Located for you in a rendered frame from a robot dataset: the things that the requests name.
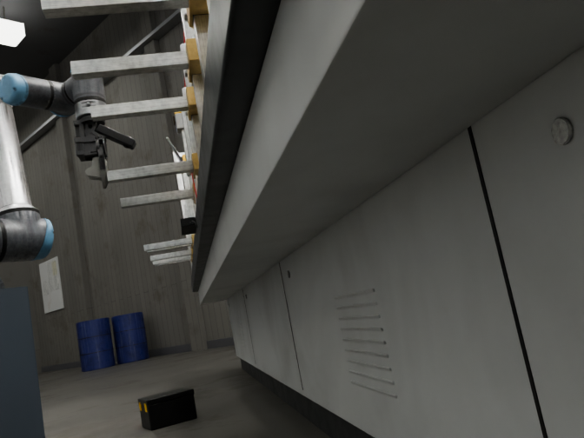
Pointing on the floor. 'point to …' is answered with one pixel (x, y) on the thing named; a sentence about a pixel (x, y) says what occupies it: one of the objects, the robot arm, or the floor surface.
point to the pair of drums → (90, 346)
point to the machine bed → (442, 288)
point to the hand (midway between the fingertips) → (107, 183)
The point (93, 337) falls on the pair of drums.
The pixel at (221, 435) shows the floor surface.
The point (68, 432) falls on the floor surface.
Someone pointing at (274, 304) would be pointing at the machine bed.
